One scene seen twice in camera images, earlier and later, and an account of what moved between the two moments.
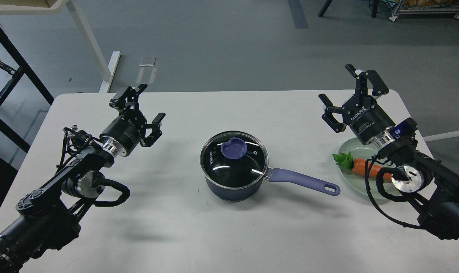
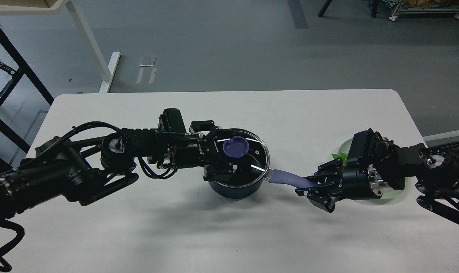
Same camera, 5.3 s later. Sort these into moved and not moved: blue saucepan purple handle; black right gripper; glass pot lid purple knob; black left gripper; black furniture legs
Moved: black left gripper; black right gripper
Not moved: blue saucepan purple handle; glass pot lid purple knob; black furniture legs
